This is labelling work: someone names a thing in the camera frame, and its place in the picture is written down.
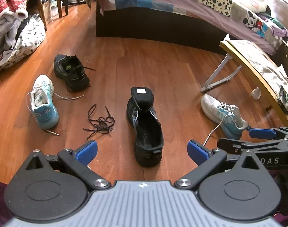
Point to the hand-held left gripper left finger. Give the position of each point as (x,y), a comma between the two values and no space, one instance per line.
(88,152)

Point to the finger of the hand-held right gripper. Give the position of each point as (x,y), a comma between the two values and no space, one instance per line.
(231,145)
(262,133)

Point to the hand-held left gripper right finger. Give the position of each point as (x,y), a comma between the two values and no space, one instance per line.
(197,152)

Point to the black speckled shoelace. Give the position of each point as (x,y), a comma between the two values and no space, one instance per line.
(103,123)

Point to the black sneaker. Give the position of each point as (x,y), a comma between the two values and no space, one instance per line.
(147,132)
(71,73)

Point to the white blue sneaker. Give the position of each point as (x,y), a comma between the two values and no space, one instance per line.
(45,113)
(224,115)

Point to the small white plastic object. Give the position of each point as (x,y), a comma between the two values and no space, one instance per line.
(255,93)

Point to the folding lap table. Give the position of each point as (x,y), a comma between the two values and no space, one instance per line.
(259,61)

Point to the white printed cloth bag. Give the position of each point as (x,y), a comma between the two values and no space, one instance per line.
(28,40)

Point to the grey cloth pile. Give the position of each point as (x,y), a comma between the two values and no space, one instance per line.
(2,28)

